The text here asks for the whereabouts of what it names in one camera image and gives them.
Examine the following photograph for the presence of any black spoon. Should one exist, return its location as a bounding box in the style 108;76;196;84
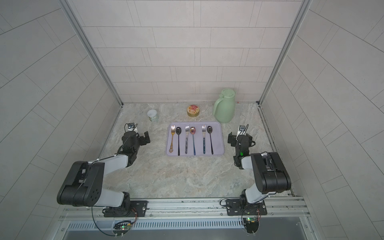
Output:
176;127;182;156
207;126;214;155

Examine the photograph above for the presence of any silver fork green handle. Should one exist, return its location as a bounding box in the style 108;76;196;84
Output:
202;124;207;155

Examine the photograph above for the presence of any gold ornate fork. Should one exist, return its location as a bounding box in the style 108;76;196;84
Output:
169;125;176;153

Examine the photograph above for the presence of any iridescent rainbow spoon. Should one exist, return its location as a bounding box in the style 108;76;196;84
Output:
190;127;196;155

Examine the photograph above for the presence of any silver fork marbled handle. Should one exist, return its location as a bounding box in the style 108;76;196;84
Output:
185;124;190;155

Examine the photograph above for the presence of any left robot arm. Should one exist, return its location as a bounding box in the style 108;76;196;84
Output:
57;131;151;218

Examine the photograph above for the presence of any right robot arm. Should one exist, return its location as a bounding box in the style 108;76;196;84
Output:
228;133;292;210

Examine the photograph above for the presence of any white printed cup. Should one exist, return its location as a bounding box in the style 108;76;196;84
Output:
147;109;159;122

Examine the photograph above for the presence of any green thermos jug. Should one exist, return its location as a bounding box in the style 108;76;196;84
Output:
213;89;236;124

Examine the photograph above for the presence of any lilac plastic tray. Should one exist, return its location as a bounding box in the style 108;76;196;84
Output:
166;121;225;157

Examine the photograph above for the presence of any gold round tin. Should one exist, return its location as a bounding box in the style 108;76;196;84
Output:
187;105;200;118

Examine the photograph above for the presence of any right circuit board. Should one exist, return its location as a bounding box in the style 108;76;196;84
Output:
242;218;260;234

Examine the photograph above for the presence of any circuit board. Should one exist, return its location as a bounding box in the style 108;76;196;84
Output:
242;218;260;234
114;221;132;231

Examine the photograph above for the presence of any left circuit board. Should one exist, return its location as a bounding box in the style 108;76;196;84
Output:
114;221;132;231

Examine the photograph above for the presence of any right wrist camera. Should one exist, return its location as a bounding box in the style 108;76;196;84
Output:
237;125;247;136

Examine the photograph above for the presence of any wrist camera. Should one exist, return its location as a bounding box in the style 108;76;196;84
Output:
124;123;138;132
237;125;247;136

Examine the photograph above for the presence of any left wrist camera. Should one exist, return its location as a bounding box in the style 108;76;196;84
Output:
124;123;138;132

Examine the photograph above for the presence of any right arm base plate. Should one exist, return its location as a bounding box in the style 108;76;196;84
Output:
220;199;268;216

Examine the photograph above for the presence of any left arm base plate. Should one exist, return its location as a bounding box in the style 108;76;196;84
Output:
102;201;149;218

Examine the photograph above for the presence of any aluminium mounting rail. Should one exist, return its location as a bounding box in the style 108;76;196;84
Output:
59;196;311;223

